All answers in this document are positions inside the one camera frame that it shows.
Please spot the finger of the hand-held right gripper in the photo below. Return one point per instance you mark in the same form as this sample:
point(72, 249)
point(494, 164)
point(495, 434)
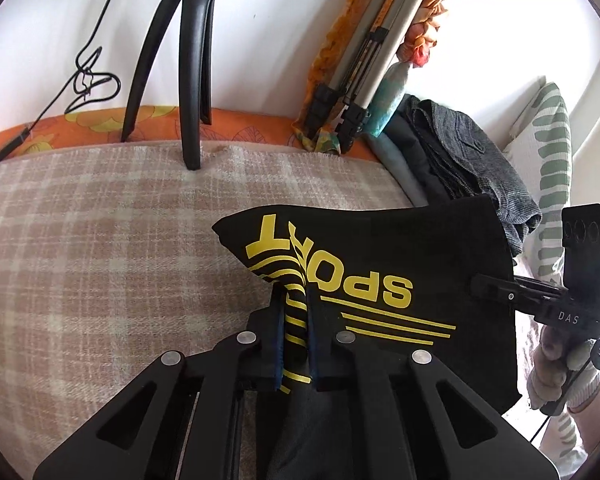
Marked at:
point(500, 290)

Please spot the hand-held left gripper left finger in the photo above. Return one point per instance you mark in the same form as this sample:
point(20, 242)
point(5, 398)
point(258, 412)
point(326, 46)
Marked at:
point(279, 345)

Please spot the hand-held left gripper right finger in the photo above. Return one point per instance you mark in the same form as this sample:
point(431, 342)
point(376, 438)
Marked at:
point(313, 355)

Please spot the black pants with yellow print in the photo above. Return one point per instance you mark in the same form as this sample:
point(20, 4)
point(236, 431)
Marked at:
point(430, 270)

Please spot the person's right forearm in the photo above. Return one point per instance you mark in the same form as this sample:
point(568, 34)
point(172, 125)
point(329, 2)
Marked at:
point(595, 410)

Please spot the dark grey folded pants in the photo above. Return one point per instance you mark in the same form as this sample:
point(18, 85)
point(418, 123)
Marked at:
point(460, 140)

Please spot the person's right hand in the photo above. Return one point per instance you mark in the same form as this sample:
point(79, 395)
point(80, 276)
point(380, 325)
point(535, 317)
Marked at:
point(550, 350)

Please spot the green and white striped pillow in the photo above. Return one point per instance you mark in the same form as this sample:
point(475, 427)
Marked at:
point(550, 125)

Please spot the grey-blue folded garment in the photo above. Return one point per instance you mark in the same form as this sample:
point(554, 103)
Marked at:
point(400, 170)

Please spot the beige plaid blanket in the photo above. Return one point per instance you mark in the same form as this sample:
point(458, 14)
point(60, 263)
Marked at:
point(105, 260)

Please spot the light blue fuzzy cloth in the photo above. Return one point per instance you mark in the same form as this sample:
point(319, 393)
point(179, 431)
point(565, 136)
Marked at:
point(390, 100)

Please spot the folded silver tripod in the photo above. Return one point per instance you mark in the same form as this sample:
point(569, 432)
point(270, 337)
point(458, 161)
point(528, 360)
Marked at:
point(380, 35)

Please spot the small black tripod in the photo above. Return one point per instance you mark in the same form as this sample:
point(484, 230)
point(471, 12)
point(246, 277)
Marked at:
point(192, 60)

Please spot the orange floral cloth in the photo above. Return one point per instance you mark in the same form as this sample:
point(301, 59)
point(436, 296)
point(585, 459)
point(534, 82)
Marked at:
point(340, 25)

